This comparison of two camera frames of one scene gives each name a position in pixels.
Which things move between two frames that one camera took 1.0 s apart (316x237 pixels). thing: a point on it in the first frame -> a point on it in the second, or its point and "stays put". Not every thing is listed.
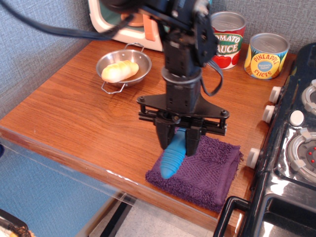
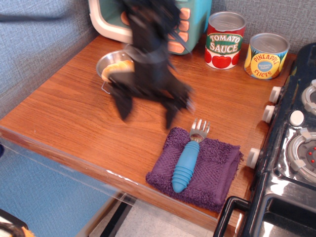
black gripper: (182, 100) -> (153, 74)
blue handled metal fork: (175, 154) -> (184, 170)
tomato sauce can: (229, 27) stays put
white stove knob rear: (274, 94) stays put
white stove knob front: (253, 157) stays put
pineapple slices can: (266, 56) stays put
